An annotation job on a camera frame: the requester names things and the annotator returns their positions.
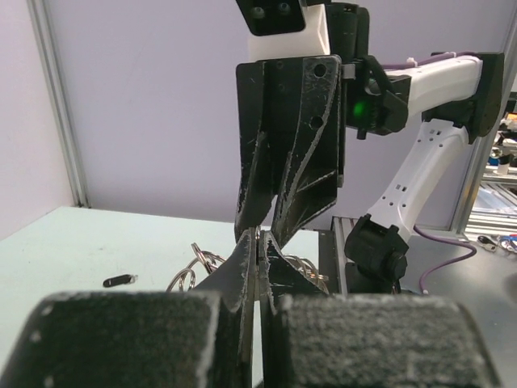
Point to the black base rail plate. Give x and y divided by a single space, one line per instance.
331 257

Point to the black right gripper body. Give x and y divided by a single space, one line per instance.
279 120

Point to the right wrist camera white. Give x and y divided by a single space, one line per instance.
285 28

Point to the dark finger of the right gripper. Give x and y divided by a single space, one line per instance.
258 88
311 172

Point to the right aluminium frame post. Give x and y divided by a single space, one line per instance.
47 44

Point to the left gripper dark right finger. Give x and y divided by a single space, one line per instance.
314 339

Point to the steel disc with key rings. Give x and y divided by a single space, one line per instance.
186 278

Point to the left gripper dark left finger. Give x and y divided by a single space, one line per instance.
199 338

